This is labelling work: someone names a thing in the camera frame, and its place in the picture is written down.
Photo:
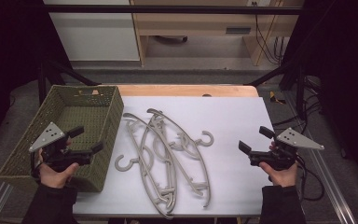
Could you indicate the yellow and black tape piece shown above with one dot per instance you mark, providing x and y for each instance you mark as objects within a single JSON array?
[{"x": 275, "y": 98}]

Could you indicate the white table sheet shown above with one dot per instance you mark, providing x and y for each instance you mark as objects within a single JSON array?
[{"x": 236, "y": 124}]

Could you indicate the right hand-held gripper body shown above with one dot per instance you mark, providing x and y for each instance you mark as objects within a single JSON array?
[{"x": 293, "y": 139}]

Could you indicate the light wooden desk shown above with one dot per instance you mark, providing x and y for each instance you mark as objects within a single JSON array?
[{"x": 199, "y": 23}]

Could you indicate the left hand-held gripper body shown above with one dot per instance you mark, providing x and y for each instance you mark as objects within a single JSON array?
[{"x": 51, "y": 135}]

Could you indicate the black frame strut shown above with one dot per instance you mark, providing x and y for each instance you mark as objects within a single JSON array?
[
  {"x": 292, "y": 71},
  {"x": 59, "y": 73}
]

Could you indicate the wooden table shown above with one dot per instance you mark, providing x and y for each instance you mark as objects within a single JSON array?
[{"x": 180, "y": 90}]

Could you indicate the black curtain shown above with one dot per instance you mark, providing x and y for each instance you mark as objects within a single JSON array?
[
  {"x": 9, "y": 56},
  {"x": 345, "y": 77}
]

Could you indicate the black horizontal frame bar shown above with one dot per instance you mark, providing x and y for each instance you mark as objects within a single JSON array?
[{"x": 167, "y": 9}]

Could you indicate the person's right hand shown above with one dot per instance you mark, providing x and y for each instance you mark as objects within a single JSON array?
[{"x": 282, "y": 178}]

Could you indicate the white cabinet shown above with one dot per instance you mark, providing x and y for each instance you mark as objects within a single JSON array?
[{"x": 96, "y": 34}]

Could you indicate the green woven storage basket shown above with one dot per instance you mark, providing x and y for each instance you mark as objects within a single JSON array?
[{"x": 84, "y": 115}]

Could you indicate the person's left hand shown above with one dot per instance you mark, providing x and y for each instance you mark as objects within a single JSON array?
[{"x": 56, "y": 179}]

